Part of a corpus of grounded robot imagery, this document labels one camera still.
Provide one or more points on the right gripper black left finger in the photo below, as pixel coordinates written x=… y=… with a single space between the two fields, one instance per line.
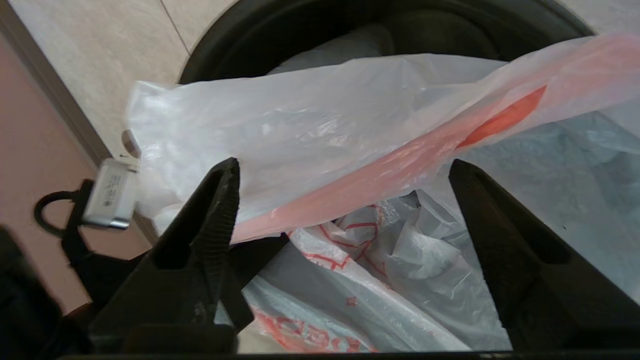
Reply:
x=185 y=280

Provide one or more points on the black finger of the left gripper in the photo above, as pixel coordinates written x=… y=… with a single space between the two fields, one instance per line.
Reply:
x=250 y=265

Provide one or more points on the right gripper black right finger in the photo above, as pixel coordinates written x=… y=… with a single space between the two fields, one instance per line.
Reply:
x=540 y=290

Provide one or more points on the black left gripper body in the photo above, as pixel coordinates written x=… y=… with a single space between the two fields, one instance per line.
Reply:
x=110 y=275

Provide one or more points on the white trash bag red cartoon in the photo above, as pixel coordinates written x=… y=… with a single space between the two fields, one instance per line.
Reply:
x=325 y=125

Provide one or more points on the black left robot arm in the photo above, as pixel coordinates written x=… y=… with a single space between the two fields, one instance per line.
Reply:
x=25 y=300

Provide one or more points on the black trash bin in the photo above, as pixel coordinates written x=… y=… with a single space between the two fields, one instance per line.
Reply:
x=260 y=35

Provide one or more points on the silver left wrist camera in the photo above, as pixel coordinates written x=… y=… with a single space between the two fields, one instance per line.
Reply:
x=110 y=195

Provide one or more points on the grey wall baseboard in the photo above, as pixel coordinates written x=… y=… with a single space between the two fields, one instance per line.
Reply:
x=59 y=95

